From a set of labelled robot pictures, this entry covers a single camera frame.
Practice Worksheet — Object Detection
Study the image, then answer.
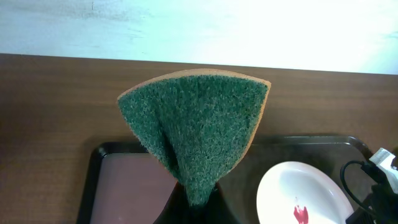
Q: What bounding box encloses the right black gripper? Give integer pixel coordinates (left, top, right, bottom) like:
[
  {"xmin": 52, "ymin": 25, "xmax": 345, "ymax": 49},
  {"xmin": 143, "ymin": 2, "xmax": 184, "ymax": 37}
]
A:
[{"xmin": 345, "ymin": 184, "xmax": 397, "ymax": 224}]

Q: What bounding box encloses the white plate small red stain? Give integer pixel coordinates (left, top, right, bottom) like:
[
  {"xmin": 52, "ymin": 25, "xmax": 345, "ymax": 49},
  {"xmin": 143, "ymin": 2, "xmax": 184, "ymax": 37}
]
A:
[{"xmin": 256, "ymin": 161, "xmax": 354, "ymax": 224}]

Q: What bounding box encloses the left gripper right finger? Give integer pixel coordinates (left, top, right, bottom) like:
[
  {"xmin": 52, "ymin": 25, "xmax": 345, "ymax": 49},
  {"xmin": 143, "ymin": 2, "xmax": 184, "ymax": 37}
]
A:
[{"xmin": 205, "ymin": 182, "xmax": 240, "ymax": 224}]

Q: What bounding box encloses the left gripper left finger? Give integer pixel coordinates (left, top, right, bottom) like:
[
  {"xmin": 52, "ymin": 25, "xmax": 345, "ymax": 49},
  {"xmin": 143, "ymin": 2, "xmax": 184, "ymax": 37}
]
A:
[{"xmin": 154, "ymin": 182, "xmax": 190, "ymax": 224}]

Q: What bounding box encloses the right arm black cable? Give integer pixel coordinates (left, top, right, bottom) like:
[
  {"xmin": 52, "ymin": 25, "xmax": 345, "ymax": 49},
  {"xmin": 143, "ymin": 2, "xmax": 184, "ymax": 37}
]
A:
[{"xmin": 339, "ymin": 159, "xmax": 379, "ymax": 215}]

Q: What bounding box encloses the orange green scrub sponge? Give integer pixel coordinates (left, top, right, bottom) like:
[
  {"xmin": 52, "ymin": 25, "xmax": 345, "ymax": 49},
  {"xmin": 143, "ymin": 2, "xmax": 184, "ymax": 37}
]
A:
[{"xmin": 117, "ymin": 68, "xmax": 271, "ymax": 207}]

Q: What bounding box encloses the small reddish brown tray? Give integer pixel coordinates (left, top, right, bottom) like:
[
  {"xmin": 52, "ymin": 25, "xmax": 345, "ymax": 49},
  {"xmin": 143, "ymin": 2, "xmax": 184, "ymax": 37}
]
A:
[{"xmin": 76, "ymin": 142, "xmax": 177, "ymax": 224}]

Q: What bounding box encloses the large dark brown tray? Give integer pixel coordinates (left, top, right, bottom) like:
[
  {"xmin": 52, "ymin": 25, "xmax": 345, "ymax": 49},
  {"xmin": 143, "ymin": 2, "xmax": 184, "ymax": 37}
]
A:
[{"xmin": 214, "ymin": 134, "xmax": 374, "ymax": 224}]

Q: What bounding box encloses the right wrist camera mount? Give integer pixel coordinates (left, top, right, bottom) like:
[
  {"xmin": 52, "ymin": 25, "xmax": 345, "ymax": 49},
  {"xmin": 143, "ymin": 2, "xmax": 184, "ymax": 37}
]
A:
[{"xmin": 369, "ymin": 147, "xmax": 397, "ymax": 194}]

